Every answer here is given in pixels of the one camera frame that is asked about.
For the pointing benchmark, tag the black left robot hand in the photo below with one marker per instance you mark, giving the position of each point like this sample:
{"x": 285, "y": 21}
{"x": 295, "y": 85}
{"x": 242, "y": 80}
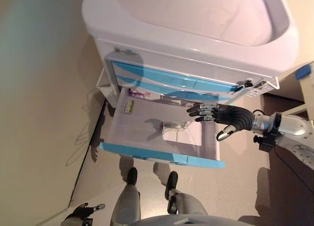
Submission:
{"x": 82, "y": 211}

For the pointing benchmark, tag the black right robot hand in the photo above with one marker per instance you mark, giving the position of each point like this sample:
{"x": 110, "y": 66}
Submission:
{"x": 235, "y": 118}

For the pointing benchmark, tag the blue white medicine box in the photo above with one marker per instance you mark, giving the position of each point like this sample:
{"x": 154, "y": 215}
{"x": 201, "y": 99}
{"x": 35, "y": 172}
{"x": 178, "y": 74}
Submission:
{"x": 173, "y": 125}

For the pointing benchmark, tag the blue-fronted cart drawer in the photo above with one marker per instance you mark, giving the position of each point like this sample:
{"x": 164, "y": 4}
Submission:
{"x": 137, "y": 127}
{"x": 157, "y": 87}
{"x": 176, "y": 77}

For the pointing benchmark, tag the purple pink medicine box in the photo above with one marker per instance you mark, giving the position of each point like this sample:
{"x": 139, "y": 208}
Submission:
{"x": 139, "y": 93}

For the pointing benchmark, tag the green white medicine box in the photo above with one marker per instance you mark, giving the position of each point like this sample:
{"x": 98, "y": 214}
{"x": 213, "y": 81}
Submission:
{"x": 129, "y": 107}

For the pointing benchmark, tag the white perforated side basket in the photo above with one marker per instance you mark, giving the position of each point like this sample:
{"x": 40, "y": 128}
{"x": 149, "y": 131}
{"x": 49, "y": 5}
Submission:
{"x": 255, "y": 92}

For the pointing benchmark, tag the black cart keys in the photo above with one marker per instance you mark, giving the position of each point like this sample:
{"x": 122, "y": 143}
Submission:
{"x": 246, "y": 84}

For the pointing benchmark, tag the silver side lock latch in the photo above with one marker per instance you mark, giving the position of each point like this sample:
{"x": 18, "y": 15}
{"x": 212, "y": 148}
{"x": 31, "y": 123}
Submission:
{"x": 262, "y": 84}

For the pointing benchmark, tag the grey left robot leg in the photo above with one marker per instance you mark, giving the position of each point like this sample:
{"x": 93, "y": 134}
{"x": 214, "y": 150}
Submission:
{"x": 127, "y": 201}

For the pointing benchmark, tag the grey robot leg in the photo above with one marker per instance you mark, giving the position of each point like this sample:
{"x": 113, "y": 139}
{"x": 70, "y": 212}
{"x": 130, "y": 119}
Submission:
{"x": 127, "y": 201}
{"x": 189, "y": 204}

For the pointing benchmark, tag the white paper sheet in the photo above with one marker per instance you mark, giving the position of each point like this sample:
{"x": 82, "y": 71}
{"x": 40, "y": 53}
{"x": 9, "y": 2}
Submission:
{"x": 189, "y": 138}

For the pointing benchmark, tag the white medical cart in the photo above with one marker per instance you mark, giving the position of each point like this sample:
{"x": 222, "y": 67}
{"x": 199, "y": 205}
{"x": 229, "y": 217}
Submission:
{"x": 196, "y": 46}

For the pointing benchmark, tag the blue bed corner bumper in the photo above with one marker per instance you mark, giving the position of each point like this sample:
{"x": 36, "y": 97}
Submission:
{"x": 303, "y": 71}

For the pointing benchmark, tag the grey right robot leg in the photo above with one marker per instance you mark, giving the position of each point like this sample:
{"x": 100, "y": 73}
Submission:
{"x": 189, "y": 204}

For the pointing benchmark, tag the grey robot torso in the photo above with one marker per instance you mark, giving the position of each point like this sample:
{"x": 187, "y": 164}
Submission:
{"x": 184, "y": 221}

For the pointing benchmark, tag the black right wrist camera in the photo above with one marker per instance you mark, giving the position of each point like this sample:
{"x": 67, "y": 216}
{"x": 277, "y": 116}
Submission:
{"x": 267, "y": 142}

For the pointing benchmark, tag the white hospital bed frame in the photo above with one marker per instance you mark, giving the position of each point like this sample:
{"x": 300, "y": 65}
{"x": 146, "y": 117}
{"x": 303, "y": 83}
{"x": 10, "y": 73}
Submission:
{"x": 306, "y": 93}

